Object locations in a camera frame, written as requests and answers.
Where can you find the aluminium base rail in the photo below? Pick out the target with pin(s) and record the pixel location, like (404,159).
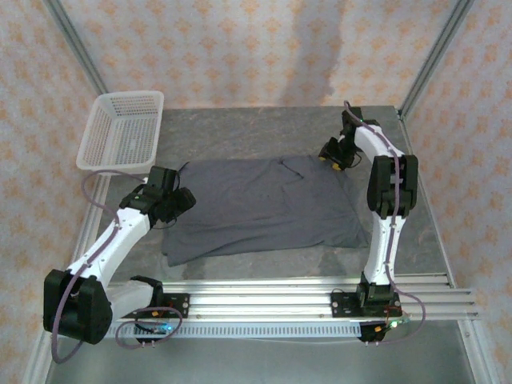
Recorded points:
(260,300)

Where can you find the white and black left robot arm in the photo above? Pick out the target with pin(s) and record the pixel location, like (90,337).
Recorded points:
(112,248)

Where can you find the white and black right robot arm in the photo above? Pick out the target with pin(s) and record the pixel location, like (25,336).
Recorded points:
(384,240)

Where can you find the grey t-shirt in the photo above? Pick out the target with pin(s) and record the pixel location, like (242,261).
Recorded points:
(260,208)

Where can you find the small circuit board with LED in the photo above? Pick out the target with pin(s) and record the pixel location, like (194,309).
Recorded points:
(394,325)
(162,328)

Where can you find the white plastic basket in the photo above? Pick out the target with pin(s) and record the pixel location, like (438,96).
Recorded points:
(120,132)

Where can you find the aluminium frame post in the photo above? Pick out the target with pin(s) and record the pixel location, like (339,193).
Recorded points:
(436,56)
(78,48)

